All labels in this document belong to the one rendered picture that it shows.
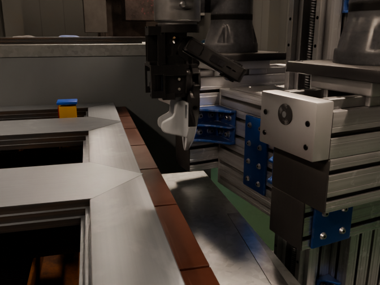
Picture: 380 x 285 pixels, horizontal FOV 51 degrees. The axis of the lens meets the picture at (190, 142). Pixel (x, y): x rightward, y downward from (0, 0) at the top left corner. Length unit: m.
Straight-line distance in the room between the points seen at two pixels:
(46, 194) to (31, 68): 0.89
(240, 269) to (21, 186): 0.40
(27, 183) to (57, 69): 0.82
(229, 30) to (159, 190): 0.55
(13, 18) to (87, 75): 6.16
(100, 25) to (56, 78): 2.37
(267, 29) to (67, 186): 4.74
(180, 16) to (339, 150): 0.32
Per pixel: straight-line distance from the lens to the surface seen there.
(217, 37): 1.10
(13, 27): 7.60
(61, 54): 1.48
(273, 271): 0.75
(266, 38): 5.28
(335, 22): 0.95
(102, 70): 1.48
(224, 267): 0.76
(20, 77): 1.50
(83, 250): 0.53
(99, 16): 3.82
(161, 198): 0.66
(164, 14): 0.64
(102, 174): 0.72
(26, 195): 0.66
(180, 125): 0.67
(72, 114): 1.27
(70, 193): 0.65
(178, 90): 0.65
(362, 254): 1.13
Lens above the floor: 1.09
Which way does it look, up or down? 15 degrees down
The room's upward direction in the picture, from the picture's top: straight up
